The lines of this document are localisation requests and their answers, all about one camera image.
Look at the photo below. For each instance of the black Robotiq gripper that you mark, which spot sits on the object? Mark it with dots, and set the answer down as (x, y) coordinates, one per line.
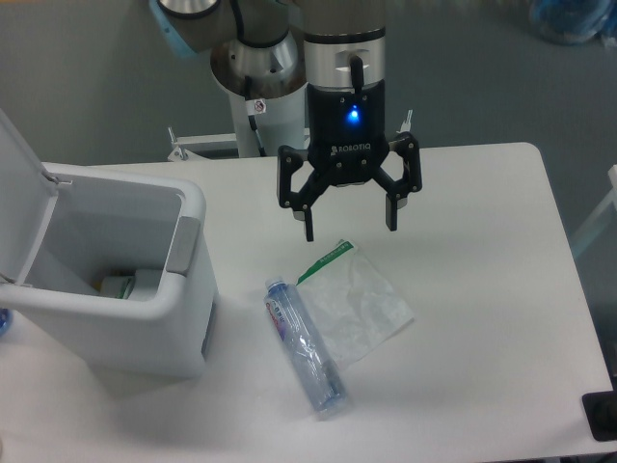
(348, 146)

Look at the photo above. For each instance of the clear green-striped plastic bag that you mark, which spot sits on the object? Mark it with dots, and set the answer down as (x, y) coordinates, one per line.
(353, 306)

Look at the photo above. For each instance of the clear plastic water bottle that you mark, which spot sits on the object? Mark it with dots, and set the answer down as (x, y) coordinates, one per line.
(305, 349)

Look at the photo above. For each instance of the white trash can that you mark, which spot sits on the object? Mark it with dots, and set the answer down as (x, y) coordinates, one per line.
(109, 223)

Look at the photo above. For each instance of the white trash can lid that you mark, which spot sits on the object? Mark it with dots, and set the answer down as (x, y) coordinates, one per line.
(28, 198)

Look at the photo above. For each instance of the white green-labelled bottle in bin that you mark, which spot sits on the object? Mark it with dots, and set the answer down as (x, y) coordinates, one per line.
(142, 285)

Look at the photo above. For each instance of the blue plastic bag on floor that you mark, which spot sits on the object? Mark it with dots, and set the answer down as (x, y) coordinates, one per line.
(574, 22)

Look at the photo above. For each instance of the glass-edged white furniture right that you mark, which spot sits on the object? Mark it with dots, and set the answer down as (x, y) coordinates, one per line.
(597, 221)

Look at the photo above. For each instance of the black device at table edge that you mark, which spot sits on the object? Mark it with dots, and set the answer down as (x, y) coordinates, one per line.
(600, 411)

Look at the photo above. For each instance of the blue object at left edge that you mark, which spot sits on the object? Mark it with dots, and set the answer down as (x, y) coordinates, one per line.
(6, 320)

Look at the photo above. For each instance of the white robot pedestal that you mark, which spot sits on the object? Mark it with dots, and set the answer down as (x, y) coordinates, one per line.
(266, 89)

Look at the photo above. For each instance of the white metal base frame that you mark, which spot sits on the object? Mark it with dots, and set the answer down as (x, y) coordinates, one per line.
(190, 148)

